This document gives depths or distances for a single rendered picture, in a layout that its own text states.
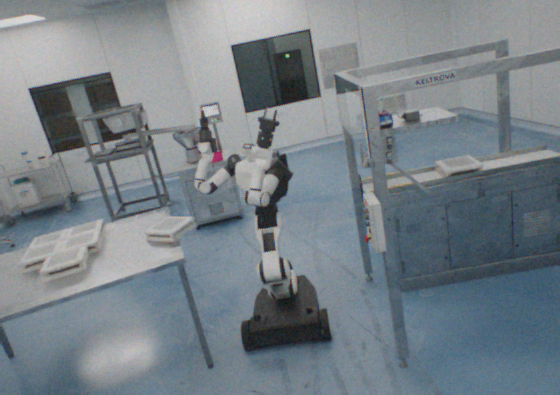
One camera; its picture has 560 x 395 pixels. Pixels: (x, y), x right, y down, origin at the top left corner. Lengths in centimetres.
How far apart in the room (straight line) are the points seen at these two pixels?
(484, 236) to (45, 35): 694
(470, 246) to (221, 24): 565
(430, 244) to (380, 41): 550
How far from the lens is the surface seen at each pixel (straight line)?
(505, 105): 344
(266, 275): 276
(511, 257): 356
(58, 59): 809
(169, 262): 267
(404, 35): 843
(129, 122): 586
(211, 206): 518
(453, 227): 328
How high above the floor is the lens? 189
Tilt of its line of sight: 18 degrees down
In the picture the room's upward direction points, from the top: 12 degrees counter-clockwise
